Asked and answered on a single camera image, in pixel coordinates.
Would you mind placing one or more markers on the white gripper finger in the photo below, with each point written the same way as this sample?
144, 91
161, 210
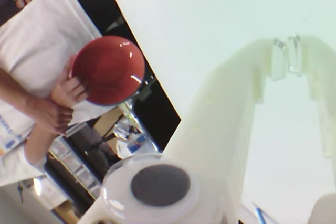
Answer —
325, 77
210, 129

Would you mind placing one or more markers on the orange plate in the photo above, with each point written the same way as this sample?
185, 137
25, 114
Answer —
110, 69

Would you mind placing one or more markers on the person right forearm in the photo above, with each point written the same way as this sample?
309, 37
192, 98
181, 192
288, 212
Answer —
38, 142

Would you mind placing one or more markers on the person left forearm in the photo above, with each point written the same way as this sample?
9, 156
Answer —
18, 90

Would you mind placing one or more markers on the person right hand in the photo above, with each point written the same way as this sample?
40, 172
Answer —
65, 90

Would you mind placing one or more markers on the person left hand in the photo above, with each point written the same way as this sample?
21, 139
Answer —
52, 116

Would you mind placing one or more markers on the black flat screen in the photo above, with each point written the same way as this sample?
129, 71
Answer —
157, 113

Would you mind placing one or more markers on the shelf with clear drawers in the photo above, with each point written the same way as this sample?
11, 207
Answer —
76, 166

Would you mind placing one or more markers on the person in white shirt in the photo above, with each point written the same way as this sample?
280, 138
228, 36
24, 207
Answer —
39, 37

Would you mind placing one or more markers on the hanging key bunch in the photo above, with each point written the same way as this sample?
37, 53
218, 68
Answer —
20, 191

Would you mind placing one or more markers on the tan panel with black frame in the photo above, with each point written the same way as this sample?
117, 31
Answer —
107, 124

